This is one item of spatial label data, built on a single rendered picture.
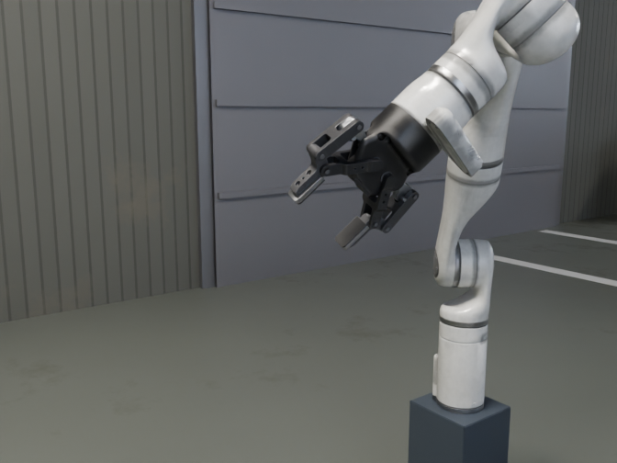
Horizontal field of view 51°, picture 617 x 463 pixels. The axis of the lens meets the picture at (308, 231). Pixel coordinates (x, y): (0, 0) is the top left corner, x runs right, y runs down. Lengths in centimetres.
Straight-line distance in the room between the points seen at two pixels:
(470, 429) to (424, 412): 10
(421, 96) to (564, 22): 16
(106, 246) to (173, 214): 35
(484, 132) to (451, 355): 44
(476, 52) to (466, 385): 74
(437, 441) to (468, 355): 18
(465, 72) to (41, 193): 243
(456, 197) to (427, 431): 47
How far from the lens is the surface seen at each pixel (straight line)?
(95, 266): 306
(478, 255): 122
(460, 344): 125
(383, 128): 68
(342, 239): 73
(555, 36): 73
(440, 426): 130
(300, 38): 348
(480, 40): 70
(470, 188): 112
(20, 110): 292
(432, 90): 68
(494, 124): 108
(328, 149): 65
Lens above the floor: 86
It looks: 10 degrees down
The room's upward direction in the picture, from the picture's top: straight up
